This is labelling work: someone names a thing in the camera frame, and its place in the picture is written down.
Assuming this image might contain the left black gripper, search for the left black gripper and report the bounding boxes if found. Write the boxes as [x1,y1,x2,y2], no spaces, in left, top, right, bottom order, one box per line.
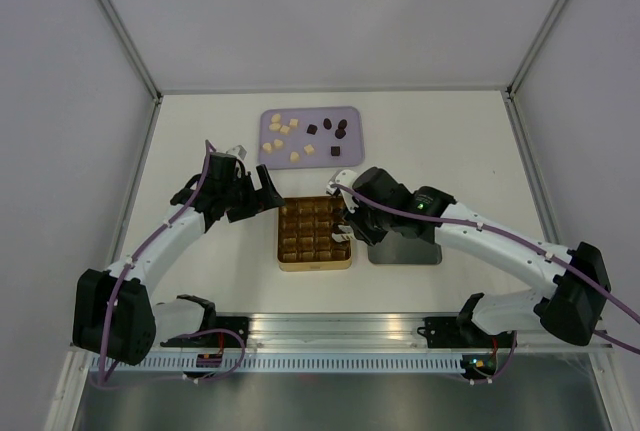
[221,165,284,224]

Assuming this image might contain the gold chocolate box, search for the gold chocolate box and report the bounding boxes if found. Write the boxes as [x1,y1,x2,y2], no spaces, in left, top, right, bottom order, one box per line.
[276,196,352,272]

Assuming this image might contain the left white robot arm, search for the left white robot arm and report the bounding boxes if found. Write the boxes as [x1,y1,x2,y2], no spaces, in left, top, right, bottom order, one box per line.
[72,151,285,365]

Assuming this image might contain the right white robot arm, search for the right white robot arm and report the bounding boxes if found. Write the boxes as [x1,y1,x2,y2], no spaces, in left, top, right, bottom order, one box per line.
[326,167,611,346]

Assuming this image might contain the silver tin lid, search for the silver tin lid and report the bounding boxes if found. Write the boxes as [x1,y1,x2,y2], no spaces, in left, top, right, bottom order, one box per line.
[367,234,442,266]

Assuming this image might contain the purple plastic tray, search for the purple plastic tray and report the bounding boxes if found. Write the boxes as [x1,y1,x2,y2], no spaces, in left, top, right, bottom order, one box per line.
[258,106,365,170]

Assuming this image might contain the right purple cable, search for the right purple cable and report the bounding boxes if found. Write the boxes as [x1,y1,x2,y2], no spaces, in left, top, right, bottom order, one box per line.
[329,181,640,352]

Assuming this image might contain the purple cable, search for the purple cable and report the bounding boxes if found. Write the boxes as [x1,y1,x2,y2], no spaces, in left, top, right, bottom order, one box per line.
[89,139,246,392]
[329,181,640,352]

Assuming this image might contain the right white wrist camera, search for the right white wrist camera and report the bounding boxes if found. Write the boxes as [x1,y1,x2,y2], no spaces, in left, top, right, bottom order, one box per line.
[325,169,358,213]

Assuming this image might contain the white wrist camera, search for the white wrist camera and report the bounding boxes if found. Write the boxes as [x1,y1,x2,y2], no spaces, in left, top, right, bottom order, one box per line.
[325,169,358,213]
[226,145,247,161]

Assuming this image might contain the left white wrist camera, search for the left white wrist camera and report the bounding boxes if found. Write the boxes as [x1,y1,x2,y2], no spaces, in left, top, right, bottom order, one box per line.
[226,145,247,161]

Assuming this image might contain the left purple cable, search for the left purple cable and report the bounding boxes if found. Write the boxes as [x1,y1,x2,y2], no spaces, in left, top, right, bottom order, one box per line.
[89,139,246,392]

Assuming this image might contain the aluminium mounting rail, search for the aluminium mounting rail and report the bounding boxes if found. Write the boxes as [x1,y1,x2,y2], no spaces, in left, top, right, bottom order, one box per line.
[67,311,615,352]

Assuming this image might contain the white slotted cable duct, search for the white slotted cable duct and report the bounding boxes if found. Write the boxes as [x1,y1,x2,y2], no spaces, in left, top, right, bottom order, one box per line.
[116,352,464,374]

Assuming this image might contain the left aluminium frame post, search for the left aluminium frame post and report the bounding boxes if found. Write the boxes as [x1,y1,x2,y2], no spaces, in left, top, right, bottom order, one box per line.
[95,0,162,103]

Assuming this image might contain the aluminium frame post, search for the aluminium frame post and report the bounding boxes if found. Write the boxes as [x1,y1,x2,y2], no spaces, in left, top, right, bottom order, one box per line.
[95,0,162,103]
[503,0,571,100]

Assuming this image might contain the right aluminium frame post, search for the right aluminium frame post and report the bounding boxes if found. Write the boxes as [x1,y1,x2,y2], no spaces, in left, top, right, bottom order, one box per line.
[503,0,571,100]

